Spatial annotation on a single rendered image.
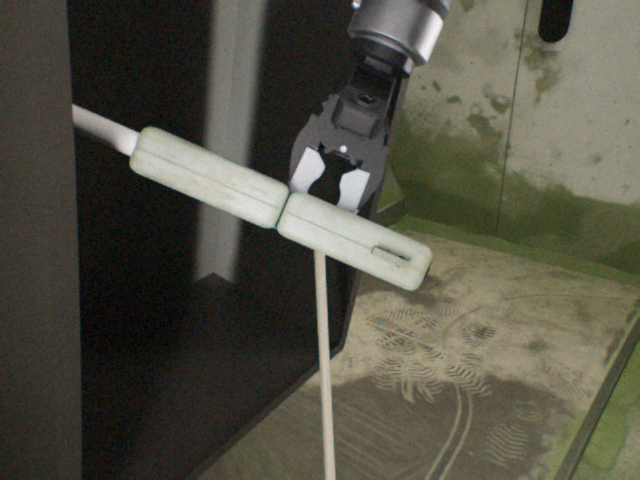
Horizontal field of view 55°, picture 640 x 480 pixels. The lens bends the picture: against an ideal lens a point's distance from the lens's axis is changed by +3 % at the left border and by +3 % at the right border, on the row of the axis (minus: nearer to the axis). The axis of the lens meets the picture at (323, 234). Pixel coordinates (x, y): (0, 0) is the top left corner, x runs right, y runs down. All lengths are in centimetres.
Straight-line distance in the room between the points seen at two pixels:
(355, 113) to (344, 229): 11
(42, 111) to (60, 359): 23
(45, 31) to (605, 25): 219
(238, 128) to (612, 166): 169
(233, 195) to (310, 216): 8
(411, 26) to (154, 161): 28
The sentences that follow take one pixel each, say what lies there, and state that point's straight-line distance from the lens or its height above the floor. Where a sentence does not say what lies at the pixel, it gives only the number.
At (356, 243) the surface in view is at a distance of 58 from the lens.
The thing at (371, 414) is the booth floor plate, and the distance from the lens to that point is 169.
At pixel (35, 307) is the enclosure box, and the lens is 59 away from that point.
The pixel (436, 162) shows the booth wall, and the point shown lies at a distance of 278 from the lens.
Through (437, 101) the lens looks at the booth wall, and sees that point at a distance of 273.
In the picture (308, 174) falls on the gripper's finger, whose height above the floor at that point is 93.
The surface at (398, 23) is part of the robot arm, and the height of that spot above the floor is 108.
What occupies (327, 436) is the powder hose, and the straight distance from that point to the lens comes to 97.
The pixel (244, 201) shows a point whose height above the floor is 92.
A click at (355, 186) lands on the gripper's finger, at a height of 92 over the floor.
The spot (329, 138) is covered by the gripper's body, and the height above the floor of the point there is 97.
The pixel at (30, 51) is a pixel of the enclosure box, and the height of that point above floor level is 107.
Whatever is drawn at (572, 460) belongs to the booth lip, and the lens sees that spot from 169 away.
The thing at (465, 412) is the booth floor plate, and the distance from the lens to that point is 174.
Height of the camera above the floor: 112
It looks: 23 degrees down
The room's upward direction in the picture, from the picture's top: straight up
